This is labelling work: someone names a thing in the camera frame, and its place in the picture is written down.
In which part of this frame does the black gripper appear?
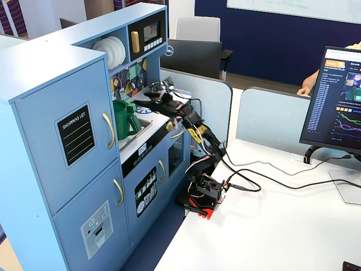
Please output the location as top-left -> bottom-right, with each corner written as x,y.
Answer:
131,90 -> 184,117

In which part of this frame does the red robot base clamp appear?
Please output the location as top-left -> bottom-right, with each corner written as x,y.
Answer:
182,196 -> 217,220

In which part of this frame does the bare person forearm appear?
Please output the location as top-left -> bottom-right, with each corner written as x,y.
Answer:
301,68 -> 322,89

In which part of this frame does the green plastic watering can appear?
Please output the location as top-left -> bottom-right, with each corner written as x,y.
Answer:
112,99 -> 143,141

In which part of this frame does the white toy sink basin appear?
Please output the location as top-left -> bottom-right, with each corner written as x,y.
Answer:
117,117 -> 153,154

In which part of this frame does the white toy plate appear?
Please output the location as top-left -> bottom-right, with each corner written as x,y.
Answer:
105,37 -> 121,68
114,36 -> 127,64
92,39 -> 113,70

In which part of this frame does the black Dell monitor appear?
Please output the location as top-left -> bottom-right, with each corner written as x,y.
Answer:
160,39 -> 223,80

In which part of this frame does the light blue desk divider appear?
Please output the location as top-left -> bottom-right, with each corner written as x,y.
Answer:
159,67 -> 234,148
236,86 -> 314,159

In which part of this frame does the black toy microwave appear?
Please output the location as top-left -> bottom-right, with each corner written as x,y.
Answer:
127,10 -> 166,62

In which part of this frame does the grey office chair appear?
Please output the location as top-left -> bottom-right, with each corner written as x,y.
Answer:
175,16 -> 234,80

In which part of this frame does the blue toy kitchen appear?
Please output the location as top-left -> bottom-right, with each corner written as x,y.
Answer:
0,2 -> 196,271

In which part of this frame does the white whiteboard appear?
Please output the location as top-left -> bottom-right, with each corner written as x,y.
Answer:
226,0 -> 361,25

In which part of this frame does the computer monitor with plots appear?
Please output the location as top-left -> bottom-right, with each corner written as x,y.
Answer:
299,45 -> 361,205

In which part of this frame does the gold curved door handle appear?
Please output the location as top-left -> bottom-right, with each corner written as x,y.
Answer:
102,112 -> 117,151
113,178 -> 125,207
170,125 -> 186,140
158,159 -> 167,184

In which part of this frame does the black looped USB cable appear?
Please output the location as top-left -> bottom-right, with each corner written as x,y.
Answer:
224,168 -> 262,193

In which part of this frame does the grey cable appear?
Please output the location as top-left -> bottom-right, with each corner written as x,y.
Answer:
222,158 -> 312,176

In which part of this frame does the long black cable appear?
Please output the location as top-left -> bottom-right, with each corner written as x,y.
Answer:
221,140 -> 361,190

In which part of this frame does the white desk cable port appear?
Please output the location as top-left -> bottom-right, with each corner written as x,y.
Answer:
292,153 -> 314,167

